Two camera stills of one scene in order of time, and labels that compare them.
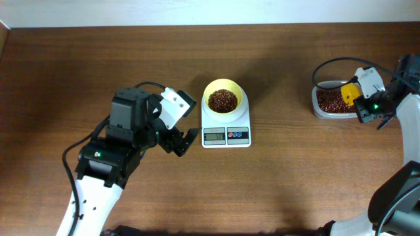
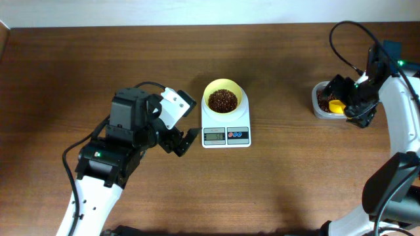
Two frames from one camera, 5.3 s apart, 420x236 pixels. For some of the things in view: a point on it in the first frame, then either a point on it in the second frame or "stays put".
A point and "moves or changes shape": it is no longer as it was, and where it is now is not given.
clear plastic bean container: x=330 y=85 stays put
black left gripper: x=168 y=143 stays put
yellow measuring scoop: x=350 y=92 moves or changes shape
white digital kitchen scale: x=229 y=131 stays put
